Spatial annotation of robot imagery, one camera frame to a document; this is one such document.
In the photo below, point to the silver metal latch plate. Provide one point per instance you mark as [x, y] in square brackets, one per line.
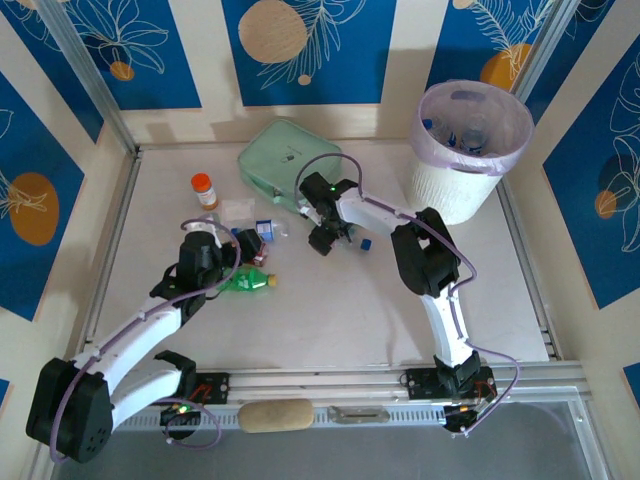
[357, 415]

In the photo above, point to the right black electronics board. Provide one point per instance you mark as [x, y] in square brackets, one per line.
[457, 420]

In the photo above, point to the blue cap blue label bottle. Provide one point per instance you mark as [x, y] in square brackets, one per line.
[427, 123]

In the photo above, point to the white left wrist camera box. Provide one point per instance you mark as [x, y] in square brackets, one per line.
[309, 212]

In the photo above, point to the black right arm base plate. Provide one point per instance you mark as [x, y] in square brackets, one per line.
[420, 382]

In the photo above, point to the red label plastic bottle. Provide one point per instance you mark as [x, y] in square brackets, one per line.
[261, 257]

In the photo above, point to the perforated grey metal strip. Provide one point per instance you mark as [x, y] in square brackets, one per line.
[415, 415]

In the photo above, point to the aluminium table side rail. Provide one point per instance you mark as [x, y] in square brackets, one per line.
[116, 235]
[547, 340]

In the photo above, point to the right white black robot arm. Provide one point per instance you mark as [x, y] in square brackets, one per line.
[425, 255]

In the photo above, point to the aluminium corner post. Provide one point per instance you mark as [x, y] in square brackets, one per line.
[545, 50]
[90, 70]

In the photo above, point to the aluminium front frame rail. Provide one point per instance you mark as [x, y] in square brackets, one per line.
[320, 382]

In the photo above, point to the mint green zip pouch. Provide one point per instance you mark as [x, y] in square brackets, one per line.
[280, 155]

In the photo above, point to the black electronics board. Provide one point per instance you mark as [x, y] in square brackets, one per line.
[457, 420]
[175, 417]

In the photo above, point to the clear bottle pink label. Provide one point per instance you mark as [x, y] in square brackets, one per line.
[365, 244]

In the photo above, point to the grey metal sheet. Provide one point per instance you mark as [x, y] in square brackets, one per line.
[320, 455]

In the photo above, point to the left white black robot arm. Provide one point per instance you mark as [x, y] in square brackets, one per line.
[70, 415]

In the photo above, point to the orange cap pill bottle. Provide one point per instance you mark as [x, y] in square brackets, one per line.
[204, 192]

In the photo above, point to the beige oval foam pad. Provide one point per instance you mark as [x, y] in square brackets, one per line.
[275, 415]

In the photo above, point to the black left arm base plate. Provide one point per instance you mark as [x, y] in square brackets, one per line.
[215, 387]

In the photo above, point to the white ribbed waste bin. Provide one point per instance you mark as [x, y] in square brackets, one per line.
[450, 192]

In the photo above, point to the blue plastic bottle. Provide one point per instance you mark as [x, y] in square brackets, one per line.
[471, 147]

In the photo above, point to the left black electronics board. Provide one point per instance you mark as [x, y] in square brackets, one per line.
[175, 417]

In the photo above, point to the small blue label water bottle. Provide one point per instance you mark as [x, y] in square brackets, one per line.
[264, 231]

